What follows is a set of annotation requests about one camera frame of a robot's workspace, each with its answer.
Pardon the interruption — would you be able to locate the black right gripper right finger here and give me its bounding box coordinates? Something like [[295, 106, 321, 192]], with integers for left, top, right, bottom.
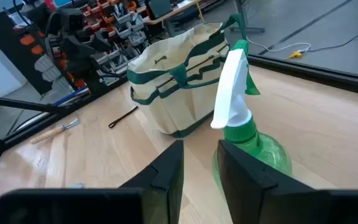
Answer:
[[218, 139, 358, 224]]

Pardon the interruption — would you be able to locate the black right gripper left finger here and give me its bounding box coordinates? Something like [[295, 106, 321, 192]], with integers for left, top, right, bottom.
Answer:
[[0, 139, 185, 224]]

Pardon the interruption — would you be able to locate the wooden handled hand fork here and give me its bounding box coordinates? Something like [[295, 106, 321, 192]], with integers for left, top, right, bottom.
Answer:
[[29, 118, 81, 146]]

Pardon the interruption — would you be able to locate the green spray bottle white trigger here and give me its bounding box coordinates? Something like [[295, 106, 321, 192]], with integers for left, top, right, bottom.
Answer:
[[209, 48, 293, 195]]

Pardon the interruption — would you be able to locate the cream green gardening bag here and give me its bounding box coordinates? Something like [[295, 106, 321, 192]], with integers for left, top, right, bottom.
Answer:
[[126, 14, 260, 139]]

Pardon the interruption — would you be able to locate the orange grey parts bin rack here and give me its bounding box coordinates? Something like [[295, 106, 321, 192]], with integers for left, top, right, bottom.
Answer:
[[82, 0, 151, 85]]

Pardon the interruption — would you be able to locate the thin black strap loop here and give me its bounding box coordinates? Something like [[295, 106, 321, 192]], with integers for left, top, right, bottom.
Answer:
[[108, 106, 139, 129]]

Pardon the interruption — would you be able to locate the yellow extension cord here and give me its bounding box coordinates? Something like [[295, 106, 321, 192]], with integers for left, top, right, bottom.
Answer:
[[287, 49, 305, 60]]

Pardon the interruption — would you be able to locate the white floor cable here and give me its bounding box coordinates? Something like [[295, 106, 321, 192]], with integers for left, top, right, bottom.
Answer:
[[246, 35, 312, 54]]

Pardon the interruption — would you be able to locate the thin black floor cable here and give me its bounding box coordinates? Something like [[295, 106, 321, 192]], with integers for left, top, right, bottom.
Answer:
[[308, 24, 358, 53]]

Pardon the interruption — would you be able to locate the hanging yellow cable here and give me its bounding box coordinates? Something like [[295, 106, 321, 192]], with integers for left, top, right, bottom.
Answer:
[[195, 0, 206, 24]]

